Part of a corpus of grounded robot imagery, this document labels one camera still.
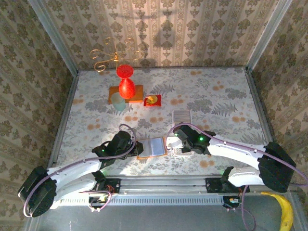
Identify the small black controller box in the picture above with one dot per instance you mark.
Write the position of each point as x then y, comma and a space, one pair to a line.
98, 201
231, 202

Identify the plain white card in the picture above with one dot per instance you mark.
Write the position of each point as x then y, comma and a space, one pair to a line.
172, 140

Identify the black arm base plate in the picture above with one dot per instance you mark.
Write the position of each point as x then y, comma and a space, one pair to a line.
214, 186
113, 185

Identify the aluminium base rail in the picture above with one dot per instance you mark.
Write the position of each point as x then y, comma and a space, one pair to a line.
158, 184

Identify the red goblet glass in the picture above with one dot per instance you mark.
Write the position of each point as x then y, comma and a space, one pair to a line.
126, 89

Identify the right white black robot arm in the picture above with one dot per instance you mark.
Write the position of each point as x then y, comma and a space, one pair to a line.
233, 149

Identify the orange wooden board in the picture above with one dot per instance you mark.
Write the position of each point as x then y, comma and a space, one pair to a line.
138, 93

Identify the grey metal frame post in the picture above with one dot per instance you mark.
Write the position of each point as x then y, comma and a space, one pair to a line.
269, 36
53, 36

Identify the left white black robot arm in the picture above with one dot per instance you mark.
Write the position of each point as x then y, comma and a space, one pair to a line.
74, 170

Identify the grey metal side rail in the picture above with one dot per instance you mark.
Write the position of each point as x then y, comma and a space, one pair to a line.
260, 108
63, 120

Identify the yellow banana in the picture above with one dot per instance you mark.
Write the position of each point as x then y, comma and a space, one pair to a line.
286, 209

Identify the red snack packet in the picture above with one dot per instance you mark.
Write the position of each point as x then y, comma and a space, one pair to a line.
157, 102

